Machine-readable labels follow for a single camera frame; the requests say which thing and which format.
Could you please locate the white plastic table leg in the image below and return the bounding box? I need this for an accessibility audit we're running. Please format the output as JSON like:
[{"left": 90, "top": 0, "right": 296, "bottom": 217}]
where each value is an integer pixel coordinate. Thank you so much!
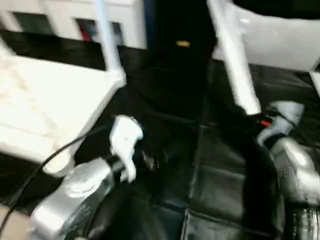
[
  {"left": 207, "top": 0, "right": 262, "bottom": 117},
  {"left": 94, "top": 0, "right": 126, "bottom": 76}
]

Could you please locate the white plastic table top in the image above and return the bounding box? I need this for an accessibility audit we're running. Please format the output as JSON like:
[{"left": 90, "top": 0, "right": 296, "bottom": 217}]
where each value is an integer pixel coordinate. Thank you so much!
[{"left": 0, "top": 42, "right": 127, "bottom": 178}]

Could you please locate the black work mat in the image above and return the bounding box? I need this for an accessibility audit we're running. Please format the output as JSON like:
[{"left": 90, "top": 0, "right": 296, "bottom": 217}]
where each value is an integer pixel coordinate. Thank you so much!
[{"left": 0, "top": 30, "right": 320, "bottom": 240}]

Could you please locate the white flat board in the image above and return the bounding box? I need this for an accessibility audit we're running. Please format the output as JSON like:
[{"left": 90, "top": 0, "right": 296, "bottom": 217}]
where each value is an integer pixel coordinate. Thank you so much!
[{"left": 310, "top": 71, "right": 320, "bottom": 97}]

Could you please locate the grey cushion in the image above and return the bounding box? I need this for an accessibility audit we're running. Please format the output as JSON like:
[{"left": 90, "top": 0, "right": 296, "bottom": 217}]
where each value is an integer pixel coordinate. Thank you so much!
[{"left": 212, "top": 0, "right": 320, "bottom": 72}]

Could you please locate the black sofa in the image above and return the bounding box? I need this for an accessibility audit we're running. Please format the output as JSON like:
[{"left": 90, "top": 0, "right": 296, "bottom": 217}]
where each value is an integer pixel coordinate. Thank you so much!
[{"left": 146, "top": 0, "right": 236, "bottom": 68}]

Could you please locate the white glass-door cabinet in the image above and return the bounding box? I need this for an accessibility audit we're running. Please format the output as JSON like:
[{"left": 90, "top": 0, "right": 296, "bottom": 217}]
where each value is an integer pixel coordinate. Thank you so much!
[{"left": 0, "top": 0, "right": 149, "bottom": 50}]

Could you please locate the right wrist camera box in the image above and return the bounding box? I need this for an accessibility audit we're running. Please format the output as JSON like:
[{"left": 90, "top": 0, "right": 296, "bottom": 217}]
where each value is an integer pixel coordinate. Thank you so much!
[{"left": 257, "top": 101, "right": 305, "bottom": 147}]

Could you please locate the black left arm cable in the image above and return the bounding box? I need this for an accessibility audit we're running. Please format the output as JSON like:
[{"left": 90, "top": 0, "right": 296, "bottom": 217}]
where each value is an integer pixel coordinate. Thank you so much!
[{"left": 0, "top": 126, "right": 112, "bottom": 236}]

